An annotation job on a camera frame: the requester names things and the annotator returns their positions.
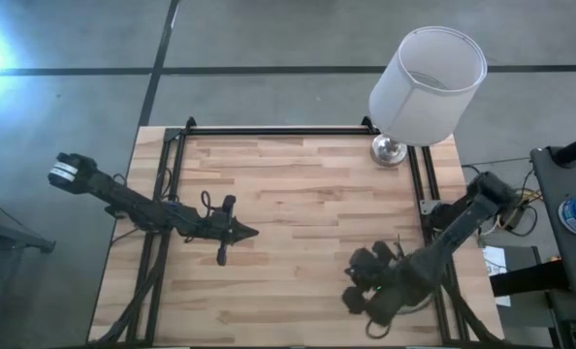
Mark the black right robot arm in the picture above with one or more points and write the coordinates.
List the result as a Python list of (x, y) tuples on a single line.
[(457, 228)]

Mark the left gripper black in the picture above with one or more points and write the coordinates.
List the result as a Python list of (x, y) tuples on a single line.
[(215, 229)]

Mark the table lamp white shade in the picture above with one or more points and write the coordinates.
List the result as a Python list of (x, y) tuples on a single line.
[(428, 97)]

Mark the black aluminium table frame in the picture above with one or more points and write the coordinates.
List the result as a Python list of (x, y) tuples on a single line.
[(278, 131)]

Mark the white paper sheet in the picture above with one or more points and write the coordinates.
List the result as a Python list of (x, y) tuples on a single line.
[(494, 259)]

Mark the dark grey side table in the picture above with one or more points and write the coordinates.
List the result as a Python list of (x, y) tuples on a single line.
[(550, 194)]

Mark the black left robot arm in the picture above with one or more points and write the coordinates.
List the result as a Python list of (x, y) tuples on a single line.
[(123, 199)]

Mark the black bench bar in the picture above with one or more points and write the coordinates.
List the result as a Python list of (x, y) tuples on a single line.
[(525, 278)]

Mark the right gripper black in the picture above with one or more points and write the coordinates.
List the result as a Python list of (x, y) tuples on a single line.
[(365, 266)]

